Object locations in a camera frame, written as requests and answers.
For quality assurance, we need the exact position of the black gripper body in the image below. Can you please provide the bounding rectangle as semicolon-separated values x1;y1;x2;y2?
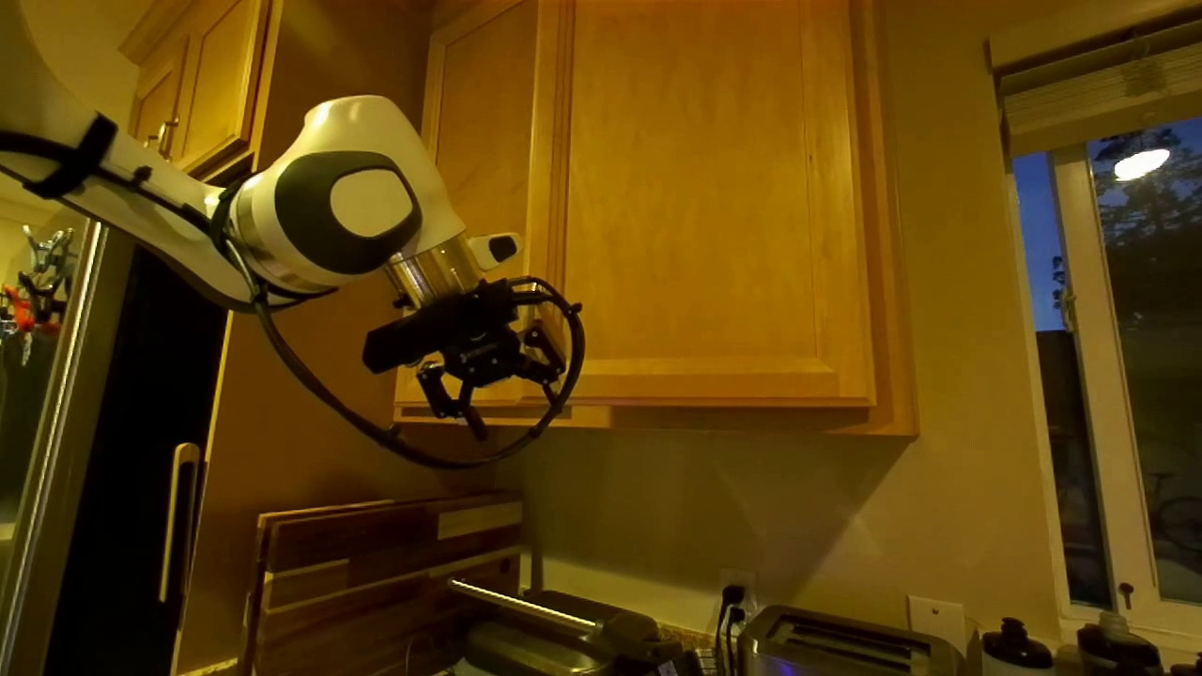
421;296;570;394

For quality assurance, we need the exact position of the plain wooden cupboard door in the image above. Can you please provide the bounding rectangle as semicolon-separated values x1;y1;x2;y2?
395;0;564;425

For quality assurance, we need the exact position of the wooden cupboard door with bumper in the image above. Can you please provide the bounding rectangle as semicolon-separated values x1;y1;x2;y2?
549;0;882;411

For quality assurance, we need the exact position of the tall wooden side panel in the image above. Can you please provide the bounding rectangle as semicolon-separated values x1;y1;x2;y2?
174;0;528;676

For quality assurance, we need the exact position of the dark striped wooden cutting board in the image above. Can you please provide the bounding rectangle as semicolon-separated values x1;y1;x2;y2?
250;486;528;676

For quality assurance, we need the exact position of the stainless steel toaster oven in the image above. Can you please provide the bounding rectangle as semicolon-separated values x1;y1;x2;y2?
448;573;687;676

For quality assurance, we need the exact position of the stainless steel refrigerator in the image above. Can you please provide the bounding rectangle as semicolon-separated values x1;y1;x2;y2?
0;173;227;676

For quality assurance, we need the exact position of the silver two-slot toaster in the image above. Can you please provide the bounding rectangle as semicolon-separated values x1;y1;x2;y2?
736;599;974;676

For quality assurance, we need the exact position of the white framed window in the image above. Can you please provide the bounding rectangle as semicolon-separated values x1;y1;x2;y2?
1006;112;1202;655

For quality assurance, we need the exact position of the grey bottle black cap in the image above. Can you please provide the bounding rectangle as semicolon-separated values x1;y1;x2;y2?
970;610;1064;676

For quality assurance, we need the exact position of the white window roller blind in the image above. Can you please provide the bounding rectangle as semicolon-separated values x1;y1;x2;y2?
985;0;1202;163

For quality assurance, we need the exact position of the dark bottle black cap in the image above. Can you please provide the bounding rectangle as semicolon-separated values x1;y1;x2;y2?
1075;608;1171;676

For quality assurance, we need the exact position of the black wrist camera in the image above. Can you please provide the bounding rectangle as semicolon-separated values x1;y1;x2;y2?
359;276;527;380

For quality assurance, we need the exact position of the black power cord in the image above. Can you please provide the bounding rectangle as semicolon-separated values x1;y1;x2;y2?
709;578;757;676

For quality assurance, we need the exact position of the small wooden wall cupboard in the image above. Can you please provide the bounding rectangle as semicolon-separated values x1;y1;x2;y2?
118;0;287;183

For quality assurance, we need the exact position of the wooden wall cupboard with shelves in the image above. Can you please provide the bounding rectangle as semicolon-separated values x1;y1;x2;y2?
395;0;919;441

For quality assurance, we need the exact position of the black cable strap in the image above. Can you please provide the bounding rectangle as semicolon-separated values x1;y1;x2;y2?
20;112;123;201

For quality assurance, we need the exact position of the white wall outlet plate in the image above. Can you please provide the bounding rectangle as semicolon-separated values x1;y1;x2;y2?
903;589;976;652

